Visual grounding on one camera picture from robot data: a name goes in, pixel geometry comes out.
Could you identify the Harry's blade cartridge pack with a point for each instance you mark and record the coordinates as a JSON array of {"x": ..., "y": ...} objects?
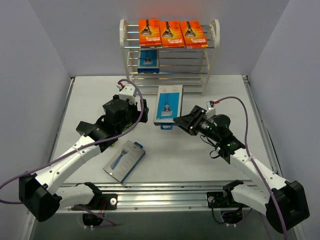
[{"x": 168, "y": 106}]

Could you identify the green black Gillette Labs box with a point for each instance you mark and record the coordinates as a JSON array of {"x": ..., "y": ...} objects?
[{"x": 127, "y": 126}]

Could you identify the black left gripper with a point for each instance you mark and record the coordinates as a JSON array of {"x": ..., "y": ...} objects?
[{"x": 139, "y": 113}]

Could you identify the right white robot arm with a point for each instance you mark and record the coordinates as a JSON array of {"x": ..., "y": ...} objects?
[{"x": 282, "y": 202}]

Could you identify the orange Gillette Fusion5 razor box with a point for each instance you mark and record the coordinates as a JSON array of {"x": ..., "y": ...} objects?
[{"x": 193, "y": 34}]

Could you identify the small orange Gillette razor box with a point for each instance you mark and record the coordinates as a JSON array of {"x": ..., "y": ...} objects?
[{"x": 149, "y": 33}]

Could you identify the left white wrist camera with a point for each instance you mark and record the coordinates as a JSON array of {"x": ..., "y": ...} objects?
[{"x": 127, "y": 92}]

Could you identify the grey Harry's box blue razor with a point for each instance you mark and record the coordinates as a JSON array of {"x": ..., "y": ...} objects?
[{"x": 125, "y": 161}]

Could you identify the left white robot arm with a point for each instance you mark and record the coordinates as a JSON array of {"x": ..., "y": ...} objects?
[{"x": 41, "y": 193}]

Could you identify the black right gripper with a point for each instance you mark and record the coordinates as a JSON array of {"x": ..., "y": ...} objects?
[{"x": 195, "y": 120}]

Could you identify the aluminium rail base frame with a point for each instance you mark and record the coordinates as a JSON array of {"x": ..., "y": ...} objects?
[{"x": 178, "y": 169}]

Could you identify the white chrome-bar shelf rack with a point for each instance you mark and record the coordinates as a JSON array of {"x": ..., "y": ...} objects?
[{"x": 190, "y": 67}]

